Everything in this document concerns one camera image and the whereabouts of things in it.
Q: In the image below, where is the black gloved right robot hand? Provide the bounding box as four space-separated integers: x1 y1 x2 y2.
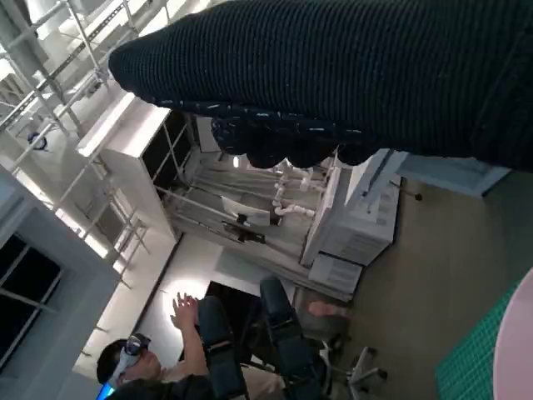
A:
107 0 533 172

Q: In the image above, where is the pink bowl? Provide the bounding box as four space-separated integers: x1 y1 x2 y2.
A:
493 266 533 400

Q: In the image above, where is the white louvered unit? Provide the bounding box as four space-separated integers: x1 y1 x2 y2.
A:
310 252 364 295

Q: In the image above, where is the green cutting mat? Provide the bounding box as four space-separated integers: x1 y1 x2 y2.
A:
435 287 517 400

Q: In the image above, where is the white VR headset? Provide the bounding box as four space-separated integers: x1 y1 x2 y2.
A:
110 332 152 378

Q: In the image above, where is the round ceiling device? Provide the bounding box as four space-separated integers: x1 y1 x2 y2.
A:
27 131 49 152

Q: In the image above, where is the white shelf cabinet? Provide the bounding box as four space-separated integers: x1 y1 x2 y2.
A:
77 92 199 247

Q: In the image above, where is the white office chair base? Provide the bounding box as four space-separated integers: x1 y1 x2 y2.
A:
347 345 392 387

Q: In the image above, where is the black wall screen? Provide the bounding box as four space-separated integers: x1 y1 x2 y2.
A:
203 279 267 359

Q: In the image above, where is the dark window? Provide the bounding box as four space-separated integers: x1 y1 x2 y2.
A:
0 232 63 368

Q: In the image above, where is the white mesh-front cabinet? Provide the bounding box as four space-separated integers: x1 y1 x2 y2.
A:
395 149 507 197

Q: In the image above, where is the person with headset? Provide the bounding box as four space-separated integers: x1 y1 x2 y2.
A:
96 291 247 400

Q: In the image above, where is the white glass-front cabinet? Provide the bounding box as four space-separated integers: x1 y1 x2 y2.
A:
301 149 404 268

